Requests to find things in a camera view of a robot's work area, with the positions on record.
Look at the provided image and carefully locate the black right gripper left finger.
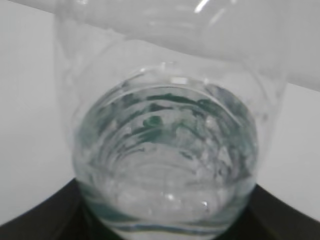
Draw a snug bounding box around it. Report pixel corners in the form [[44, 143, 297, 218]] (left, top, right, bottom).
[[0, 179, 120, 240]]

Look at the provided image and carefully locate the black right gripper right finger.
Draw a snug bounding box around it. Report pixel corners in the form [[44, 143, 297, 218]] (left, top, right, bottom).
[[217, 185, 320, 240]]

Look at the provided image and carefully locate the clear green-label water bottle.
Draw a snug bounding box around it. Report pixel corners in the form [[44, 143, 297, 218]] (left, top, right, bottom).
[[54, 0, 291, 240]]

